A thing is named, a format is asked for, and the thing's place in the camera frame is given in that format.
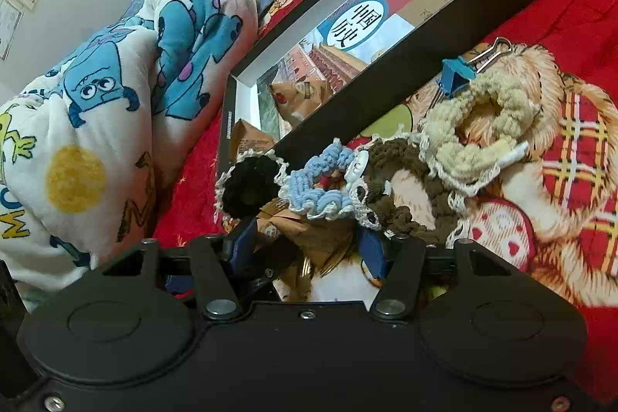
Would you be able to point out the beige lace-trimmed scrunchie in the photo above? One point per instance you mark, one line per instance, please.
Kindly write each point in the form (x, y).
(449, 115)

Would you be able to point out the brown snack packet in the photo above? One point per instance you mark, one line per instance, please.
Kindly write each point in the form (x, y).
(248, 141)
(299, 98)
(314, 240)

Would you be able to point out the blue binder clip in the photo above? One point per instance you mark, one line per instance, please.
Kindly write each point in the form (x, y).
(456, 71)

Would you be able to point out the pale wall certificate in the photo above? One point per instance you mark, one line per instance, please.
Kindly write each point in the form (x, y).
(7, 26)

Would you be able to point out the colourful textbook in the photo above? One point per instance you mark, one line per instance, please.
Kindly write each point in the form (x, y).
(367, 21)

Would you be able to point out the red printed plush blanket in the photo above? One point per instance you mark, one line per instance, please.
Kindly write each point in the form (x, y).
(579, 6)

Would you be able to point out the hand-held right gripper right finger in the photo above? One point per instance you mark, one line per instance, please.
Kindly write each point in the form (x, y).
(374, 255)

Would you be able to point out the white cartoon monster quilt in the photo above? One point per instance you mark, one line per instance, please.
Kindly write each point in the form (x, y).
(96, 103)

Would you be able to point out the brown lace-trimmed scrunchie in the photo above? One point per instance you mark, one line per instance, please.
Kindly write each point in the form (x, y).
(386, 151)

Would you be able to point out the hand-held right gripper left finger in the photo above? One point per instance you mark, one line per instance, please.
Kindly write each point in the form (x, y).
(244, 248)

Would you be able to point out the black lace-trimmed scrunchie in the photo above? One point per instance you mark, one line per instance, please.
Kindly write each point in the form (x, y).
(236, 179)

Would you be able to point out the white hair clip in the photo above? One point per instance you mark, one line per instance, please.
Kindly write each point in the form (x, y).
(512, 152)

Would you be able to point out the light blue lace-trimmed scrunchie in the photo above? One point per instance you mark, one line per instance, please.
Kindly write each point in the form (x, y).
(302, 185)

